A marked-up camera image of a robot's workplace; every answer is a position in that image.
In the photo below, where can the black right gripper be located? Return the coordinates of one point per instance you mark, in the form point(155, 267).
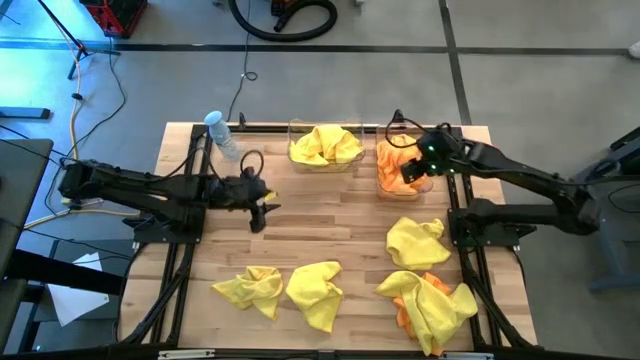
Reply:
point(413, 171)

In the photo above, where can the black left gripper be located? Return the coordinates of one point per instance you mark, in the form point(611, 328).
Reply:
point(252, 192)

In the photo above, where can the yellow microfiber towel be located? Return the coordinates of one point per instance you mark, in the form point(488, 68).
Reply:
point(430, 310)
point(325, 145)
point(250, 290)
point(415, 245)
point(315, 295)

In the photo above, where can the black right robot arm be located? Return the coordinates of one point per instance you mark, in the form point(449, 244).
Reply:
point(520, 167)

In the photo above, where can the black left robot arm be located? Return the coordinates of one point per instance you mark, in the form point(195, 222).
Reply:
point(135, 187)

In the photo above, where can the clear plastic basket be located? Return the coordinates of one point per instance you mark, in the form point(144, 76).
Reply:
point(427, 192)
point(359, 129)

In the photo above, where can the pale blue air freshener bottle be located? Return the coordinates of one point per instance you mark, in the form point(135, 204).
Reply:
point(222, 135)

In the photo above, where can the black desk leg beam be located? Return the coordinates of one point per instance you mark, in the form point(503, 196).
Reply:
point(65, 274)

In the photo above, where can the white paper sheet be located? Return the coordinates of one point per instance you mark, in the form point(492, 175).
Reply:
point(75, 305)

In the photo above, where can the black tripod stand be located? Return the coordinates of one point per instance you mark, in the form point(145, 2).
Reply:
point(82, 49)

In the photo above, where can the red and black toolbox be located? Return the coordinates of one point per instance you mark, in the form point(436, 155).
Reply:
point(117, 15)

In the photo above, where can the dark grey desk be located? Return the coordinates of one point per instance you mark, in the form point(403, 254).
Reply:
point(20, 190)

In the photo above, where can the person's shoe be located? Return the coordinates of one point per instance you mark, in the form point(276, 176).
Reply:
point(635, 50)

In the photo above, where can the grey metal foot bar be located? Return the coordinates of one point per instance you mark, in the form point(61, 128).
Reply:
point(25, 113)

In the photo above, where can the black frame clamp knob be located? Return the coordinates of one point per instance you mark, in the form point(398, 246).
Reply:
point(241, 120)
point(398, 116)

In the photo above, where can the silver metal bracket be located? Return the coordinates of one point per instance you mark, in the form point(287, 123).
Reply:
point(185, 354)
point(467, 356)

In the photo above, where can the blue grey metal table frame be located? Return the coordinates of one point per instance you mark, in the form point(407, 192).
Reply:
point(607, 260)

